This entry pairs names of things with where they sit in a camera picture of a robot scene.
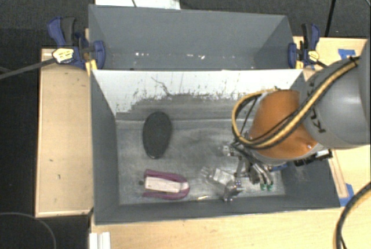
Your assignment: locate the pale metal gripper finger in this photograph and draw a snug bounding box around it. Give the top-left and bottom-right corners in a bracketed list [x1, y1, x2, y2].
[221, 180, 246, 203]
[200, 166, 234, 185]

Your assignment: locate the purple and white stapler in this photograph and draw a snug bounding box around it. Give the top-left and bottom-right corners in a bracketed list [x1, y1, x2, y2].
[141, 169, 191, 200]

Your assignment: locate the black oval case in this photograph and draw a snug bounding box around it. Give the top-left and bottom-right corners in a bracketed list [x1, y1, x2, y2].
[141, 111, 173, 160]

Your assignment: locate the grey metal bin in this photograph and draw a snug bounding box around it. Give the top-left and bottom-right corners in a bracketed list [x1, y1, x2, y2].
[87, 3, 341, 225]

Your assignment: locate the pale wood board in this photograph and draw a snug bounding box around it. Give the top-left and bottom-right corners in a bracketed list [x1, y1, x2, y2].
[34, 47, 95, 218]

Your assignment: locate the black cylinder on white bracket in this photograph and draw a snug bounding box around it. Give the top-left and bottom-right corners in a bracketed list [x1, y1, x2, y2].
[293, 149, 333, 168]

